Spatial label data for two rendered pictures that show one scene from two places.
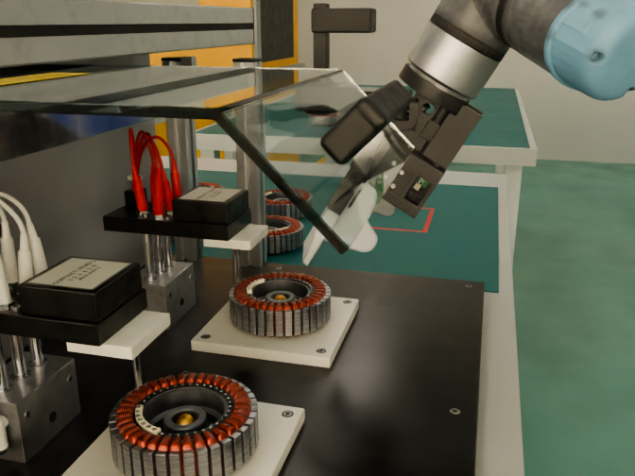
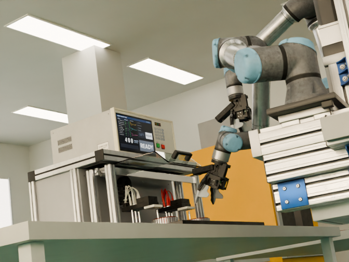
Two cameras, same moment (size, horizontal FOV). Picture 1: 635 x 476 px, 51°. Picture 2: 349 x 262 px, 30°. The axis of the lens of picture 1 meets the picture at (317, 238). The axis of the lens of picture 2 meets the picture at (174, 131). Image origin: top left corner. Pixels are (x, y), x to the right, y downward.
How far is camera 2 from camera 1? 230 cm
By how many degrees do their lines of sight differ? 38
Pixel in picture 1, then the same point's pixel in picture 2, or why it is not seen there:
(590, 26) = (225, 140)
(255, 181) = (199, 207)
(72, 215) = (149, 214)
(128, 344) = (153, 204)
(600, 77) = (229, 147)
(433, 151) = (219, 174)
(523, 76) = not seen: outside the picture
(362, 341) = not seen: hidden behind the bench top
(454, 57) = (217, 153)
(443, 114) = (220, 166)
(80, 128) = (146, 175)
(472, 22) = (218, 146)
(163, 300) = not seen: hidden behind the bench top
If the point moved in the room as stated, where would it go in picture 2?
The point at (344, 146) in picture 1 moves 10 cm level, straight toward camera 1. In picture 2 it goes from (173, 156) to (163, 152)
